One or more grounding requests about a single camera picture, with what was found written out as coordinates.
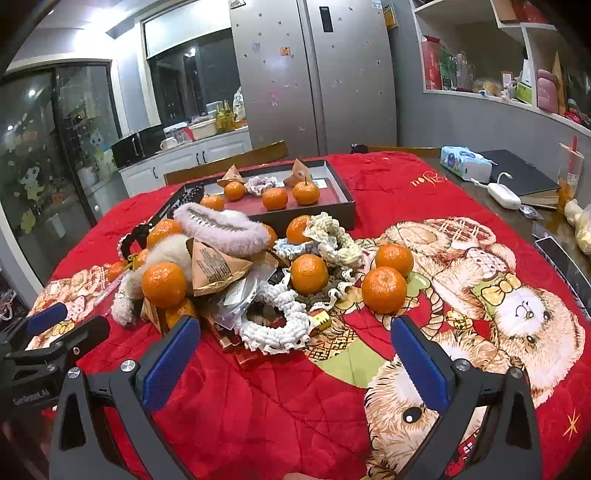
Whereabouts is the blue white scrunchie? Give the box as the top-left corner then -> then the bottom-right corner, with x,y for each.
272,240 -> 310,260

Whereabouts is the glass sliding door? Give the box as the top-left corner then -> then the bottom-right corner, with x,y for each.
0,60 -> 126,288

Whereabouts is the pink pouch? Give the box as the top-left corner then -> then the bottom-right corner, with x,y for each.
536,69 -> 559,114

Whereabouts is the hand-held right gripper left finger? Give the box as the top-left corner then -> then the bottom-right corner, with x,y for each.
50,315 -> 201,480

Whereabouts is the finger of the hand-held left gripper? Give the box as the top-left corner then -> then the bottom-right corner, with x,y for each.
4,316 -> 112,377
0,302 -> 69,352

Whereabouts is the white kitchen cabinet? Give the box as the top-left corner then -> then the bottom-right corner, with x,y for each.
119,128 -> 254,200

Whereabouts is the red gold tube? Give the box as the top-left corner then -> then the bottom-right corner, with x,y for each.
205,318 -> 265,371

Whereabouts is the white crochet scrunchie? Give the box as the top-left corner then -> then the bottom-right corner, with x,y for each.
239,282 -> 311,354

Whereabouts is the pink crochet scrunchie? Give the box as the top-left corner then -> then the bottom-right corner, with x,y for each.
244,175 -> 275,195

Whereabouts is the silver refrigerator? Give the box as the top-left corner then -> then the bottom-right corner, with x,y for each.
229,0 -> 399,160

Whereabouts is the bubble tea cup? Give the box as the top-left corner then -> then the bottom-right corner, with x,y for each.
557,136 -> 585,214

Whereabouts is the red printed blanket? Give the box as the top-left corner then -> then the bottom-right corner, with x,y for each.
28,151 -> 591,480

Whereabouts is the blue tissue pack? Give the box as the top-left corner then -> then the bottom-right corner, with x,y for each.
440,145 -> 493,182

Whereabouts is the dark shallow gift box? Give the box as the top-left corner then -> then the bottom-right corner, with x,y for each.
148,159 -> 357,236

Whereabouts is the white power adapter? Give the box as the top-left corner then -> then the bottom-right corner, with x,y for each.
472,172 -> 522,210

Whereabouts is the black pearl scrunchie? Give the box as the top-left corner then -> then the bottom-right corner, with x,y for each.
118,223 -> 156,260

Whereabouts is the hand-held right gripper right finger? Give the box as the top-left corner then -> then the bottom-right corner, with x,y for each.
390,315 -> 543,480

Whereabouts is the cream crochet scrunchie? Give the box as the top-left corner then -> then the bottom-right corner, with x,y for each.
304,212 -> 365,269

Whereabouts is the clear bag with round disc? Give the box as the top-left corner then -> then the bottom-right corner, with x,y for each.
213,277 -> 262,325

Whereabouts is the wooden chair back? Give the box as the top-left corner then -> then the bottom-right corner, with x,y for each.
164,141 -> 289,185

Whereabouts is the brown caterpillar toy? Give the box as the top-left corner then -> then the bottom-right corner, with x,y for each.
177,183 -> 206,208

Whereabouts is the white plastic bag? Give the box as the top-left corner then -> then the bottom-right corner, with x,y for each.
563,198 -> 591,257

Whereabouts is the black laptop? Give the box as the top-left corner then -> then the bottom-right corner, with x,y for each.
475,149 -> 561,198

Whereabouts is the beige fluffy hair clip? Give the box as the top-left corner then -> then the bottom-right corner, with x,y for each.
112,234 -> 195,327

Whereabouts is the clear glass cup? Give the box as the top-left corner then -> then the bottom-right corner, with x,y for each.
455,52 -> 475,92

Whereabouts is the brown triangular snack packet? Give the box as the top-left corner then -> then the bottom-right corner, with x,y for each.
217,165 -> 245,188
284,158 -> 310,188
191,237 -> 254,296
141,298 -> 168,334

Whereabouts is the red box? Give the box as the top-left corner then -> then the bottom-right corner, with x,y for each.
422,36 -> 444,90

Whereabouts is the wooden chair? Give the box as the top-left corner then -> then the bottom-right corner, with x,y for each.
164,141 -> 289,185
367,146 -> 441,160

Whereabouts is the white wall shelf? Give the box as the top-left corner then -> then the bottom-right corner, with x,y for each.
410,0 -> 591,137

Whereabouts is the black microwave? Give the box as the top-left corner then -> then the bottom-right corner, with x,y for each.
111,124 -> 167,169

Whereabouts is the dark window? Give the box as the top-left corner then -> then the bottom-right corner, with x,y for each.
147,28 -> 242,129

